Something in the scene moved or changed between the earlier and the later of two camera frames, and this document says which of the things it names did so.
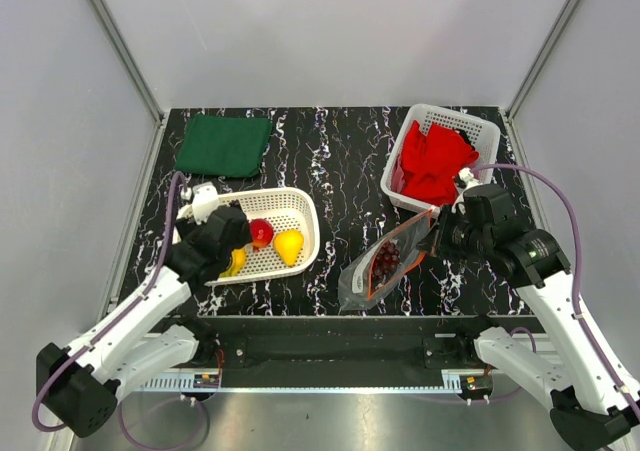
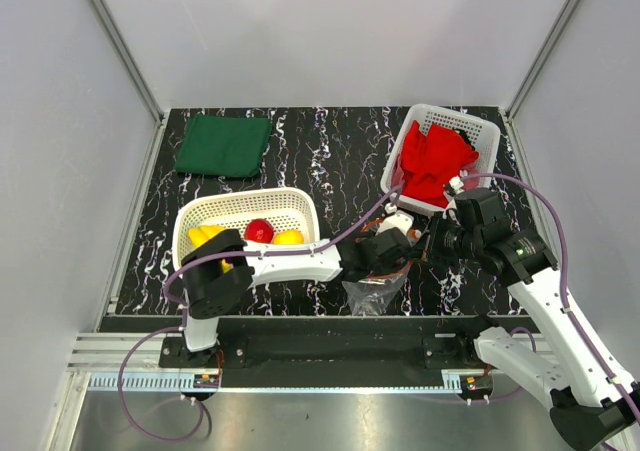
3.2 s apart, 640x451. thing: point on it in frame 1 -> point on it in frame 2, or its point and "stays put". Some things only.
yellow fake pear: (288, 244) stays put
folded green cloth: (220, 145) stays put
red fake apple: (261, 233) stays put
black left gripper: (189, 228) -> (384, 268)
